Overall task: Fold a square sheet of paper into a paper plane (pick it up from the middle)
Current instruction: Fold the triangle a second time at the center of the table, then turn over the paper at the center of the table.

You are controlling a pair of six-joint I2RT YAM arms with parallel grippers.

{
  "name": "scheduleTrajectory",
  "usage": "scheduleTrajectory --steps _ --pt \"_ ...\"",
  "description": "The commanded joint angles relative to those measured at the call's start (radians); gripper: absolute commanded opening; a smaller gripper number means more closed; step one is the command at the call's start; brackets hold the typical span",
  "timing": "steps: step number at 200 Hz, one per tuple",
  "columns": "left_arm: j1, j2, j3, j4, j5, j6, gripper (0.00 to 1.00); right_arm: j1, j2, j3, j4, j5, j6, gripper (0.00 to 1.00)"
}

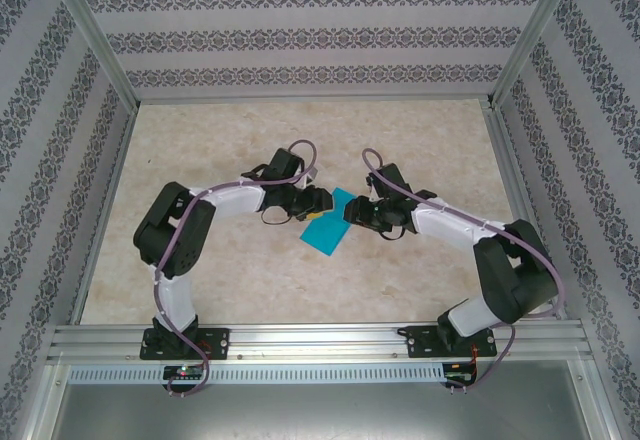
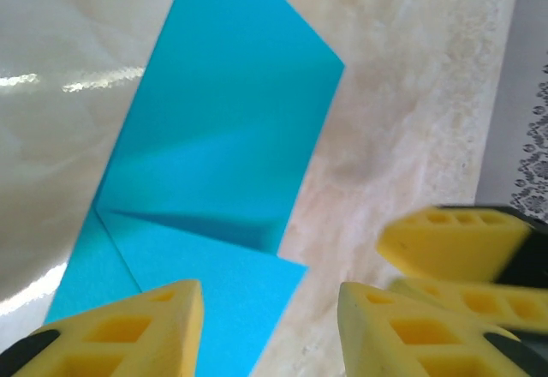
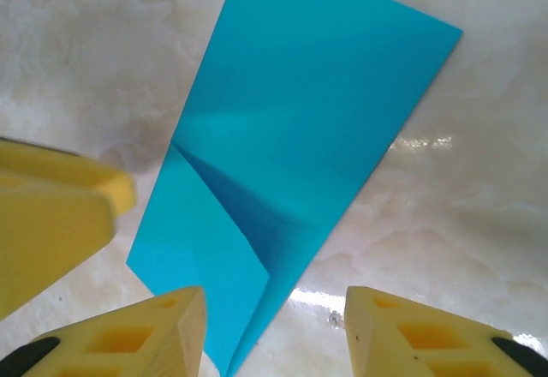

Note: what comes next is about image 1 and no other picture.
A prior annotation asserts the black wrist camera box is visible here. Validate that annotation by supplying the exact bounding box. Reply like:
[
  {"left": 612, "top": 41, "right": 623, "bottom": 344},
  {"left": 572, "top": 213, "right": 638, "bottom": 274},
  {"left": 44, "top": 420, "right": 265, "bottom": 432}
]
[
  {"left": 366, "top": 162, "right": 409, "bottom": 197},
  {"left": 269, "top": 148, "right": 306, "bottom": 184}
]

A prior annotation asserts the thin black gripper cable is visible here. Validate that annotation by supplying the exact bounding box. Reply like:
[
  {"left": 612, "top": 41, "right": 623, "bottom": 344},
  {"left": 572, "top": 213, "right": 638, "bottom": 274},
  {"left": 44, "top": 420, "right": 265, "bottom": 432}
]
[
  {"left": 259, "top": 207, "right": 297, "bottom": 227},
  {"left": 377, "top": 222, "right": 407, "bottom": 241}
]

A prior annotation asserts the small circuit board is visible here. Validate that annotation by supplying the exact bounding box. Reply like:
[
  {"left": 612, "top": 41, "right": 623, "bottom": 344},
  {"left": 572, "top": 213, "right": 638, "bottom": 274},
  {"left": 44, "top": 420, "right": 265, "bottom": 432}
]
[
  {"left": 163, "top": 365, "right": 206, "bottom": 382},
  {"left": 446, "top": 362, "right": 476, "bottom": 385}
]

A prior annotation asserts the aluminium frame cross beam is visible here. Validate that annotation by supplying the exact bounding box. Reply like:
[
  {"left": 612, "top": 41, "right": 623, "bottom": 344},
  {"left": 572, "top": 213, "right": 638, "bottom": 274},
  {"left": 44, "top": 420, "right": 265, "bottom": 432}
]
[{"left": 134, "top": 92, "right": 494, "bottom": 106}]

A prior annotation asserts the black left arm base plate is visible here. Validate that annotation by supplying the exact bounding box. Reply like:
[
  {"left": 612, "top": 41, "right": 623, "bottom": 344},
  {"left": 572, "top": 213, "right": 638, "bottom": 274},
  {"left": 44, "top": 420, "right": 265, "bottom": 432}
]
[{"left": 141, "top": 327, "right": 231, "bottom": 361}]

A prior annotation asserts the slotted grey cable duct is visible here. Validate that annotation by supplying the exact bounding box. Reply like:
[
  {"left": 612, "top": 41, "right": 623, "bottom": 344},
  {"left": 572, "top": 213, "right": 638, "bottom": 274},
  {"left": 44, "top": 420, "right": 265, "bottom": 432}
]
[{"left": 67, "top": 363, "right": 446, "bottom": 385}]

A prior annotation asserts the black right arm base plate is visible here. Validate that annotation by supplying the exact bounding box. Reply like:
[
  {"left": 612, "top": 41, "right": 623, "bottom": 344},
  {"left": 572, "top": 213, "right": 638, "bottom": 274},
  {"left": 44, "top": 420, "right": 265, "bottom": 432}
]
[{"left": 403, "top": 324, "right": 497, "bottom": 360}]

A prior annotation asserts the thin black right gripper cable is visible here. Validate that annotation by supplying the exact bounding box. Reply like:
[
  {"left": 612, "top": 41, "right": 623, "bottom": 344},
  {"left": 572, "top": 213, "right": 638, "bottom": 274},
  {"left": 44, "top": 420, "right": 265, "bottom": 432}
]
[{"left": 377, "top": 222, "right": 407, "bottom": 241}]

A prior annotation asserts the teal cloth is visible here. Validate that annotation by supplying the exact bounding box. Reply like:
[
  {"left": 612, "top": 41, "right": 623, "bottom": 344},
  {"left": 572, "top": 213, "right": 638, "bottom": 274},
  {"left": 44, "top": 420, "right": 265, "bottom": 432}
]
[{"left": 299, "top": 187, "right": 357, "bottom": 258}]

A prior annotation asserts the aluminium mounting rail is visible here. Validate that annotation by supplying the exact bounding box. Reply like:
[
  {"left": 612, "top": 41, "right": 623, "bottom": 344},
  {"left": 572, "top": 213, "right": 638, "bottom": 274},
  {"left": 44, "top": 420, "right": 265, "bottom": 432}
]
[{"left": 47, "top": 323, "right": 594, "bottom": 363}]

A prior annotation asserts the aluminium frame side rail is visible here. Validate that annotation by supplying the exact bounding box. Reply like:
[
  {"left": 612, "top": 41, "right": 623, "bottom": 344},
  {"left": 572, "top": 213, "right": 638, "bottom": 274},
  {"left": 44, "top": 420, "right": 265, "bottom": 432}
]
[
  {"left": 482, "top": 102, "right": 569, "bottom": 321},
  {"left": 69, "top": 104, "right": 139, "bottom": 326}
]

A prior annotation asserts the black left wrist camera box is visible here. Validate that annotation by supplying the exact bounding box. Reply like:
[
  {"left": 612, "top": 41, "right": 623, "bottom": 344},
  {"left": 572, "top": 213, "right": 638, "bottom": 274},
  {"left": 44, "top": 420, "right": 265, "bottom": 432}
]
[{"left": 269, "top": 148, "right": 306, "bottom": 184}]

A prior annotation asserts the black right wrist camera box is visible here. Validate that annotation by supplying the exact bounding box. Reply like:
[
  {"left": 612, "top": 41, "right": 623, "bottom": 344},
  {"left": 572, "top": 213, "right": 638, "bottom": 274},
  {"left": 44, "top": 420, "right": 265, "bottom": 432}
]
[{"left": 366, "top": 162, "right": 409, "bottom": 197}]

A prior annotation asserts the aluminium frame post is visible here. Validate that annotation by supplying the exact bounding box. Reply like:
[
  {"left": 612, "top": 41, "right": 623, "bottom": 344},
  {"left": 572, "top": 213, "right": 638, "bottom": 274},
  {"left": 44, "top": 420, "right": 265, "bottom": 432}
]
[
  {"left": 43, "top": 0, "right": 141, "bottom": 111},
  {"left": 487, "top": 0, "right": 584, "bottom": 109}
]

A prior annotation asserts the thin black left gripper cable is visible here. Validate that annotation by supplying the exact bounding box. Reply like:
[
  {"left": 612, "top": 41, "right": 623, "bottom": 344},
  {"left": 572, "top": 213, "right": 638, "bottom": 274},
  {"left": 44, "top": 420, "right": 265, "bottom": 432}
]
[{"left": 259, "top": 207, "right": 297, "bottom": 227}]

